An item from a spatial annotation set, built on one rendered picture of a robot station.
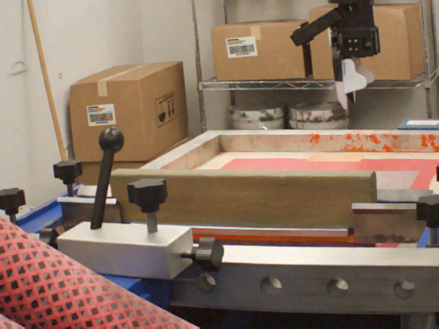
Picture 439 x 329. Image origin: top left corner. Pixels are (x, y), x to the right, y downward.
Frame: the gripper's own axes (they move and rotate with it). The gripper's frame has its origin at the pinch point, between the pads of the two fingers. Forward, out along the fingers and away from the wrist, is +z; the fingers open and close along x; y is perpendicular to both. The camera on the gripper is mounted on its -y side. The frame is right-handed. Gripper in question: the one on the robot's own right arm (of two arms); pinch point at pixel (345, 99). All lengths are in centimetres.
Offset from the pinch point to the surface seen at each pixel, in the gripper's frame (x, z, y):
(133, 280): -92, 1, 3
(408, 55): 260, 22, -33
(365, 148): -1.8, 8.9, 3.9
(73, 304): -127, -12, 19
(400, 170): -15.2, 9.6, 13.3
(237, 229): -60, 6, 1
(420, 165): -11.8, 9.6, 16.6
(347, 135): -1.8, 6.5, 0.4
